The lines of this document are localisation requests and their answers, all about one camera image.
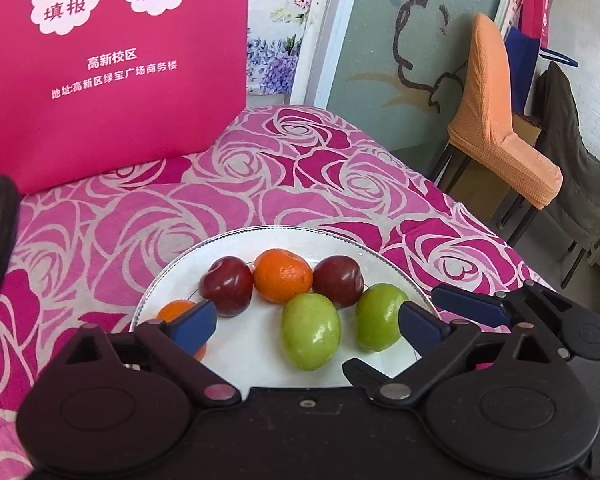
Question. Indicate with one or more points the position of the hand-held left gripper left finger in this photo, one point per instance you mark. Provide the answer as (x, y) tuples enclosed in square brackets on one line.
[(195, 324)]

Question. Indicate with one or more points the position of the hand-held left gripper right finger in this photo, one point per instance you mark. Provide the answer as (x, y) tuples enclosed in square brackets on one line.
[(422, 327)]

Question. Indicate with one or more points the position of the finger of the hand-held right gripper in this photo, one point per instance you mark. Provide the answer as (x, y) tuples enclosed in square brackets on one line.
[(470, 302), (360, 371)]

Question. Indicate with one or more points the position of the orange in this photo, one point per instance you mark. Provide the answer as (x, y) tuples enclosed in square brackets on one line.
[(177, 310)]

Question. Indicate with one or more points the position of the green apple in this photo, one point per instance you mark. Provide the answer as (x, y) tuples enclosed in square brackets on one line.
[(380, 316)]

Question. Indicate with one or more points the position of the red apple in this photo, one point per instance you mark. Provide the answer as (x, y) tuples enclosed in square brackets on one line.
[(338, 280), (227, 286)]

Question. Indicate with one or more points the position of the white plate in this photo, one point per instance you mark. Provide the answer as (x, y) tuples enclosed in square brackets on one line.
[(250, 350)]

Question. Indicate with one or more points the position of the tangerine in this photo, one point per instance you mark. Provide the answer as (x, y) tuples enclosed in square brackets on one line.
[(283, 276)]

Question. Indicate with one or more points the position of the pink rose printed blanket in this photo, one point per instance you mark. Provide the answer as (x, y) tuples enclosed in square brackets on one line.
[(130, 210)]

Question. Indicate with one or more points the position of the chair with dark cover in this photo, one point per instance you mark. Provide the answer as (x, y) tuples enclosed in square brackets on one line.
[(580, 175)]

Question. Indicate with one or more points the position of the brown cardboard sheet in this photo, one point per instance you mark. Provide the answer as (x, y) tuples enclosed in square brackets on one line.
[(527, 130)]

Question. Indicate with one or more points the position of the chair with orange cover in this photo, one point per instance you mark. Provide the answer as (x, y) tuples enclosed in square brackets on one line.
[(485, 100)]

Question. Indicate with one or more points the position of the blue bag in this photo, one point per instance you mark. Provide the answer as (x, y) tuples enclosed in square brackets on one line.
[(522, 60)]

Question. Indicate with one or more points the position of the glass door with cartoon drawing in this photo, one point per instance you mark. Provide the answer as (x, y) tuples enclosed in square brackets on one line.
[(405, 60)]

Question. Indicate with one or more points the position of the floral plastic sheet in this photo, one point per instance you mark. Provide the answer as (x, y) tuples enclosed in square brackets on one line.
[(280, 60)]

